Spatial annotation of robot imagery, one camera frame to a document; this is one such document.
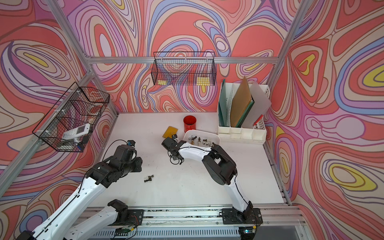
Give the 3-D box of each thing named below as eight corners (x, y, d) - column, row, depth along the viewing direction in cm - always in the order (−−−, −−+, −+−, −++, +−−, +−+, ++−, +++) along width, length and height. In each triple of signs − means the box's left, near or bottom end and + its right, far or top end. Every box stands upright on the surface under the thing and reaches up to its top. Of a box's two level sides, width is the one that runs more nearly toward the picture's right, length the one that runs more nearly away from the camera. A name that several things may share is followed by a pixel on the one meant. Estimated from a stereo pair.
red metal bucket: (183, 135, 108) (182, 125, 100) (184, 125, 114) (183, 115, 106) (196, 135, 108) (196, 125, 100) (195, 125, 114) (196, 115, 106)
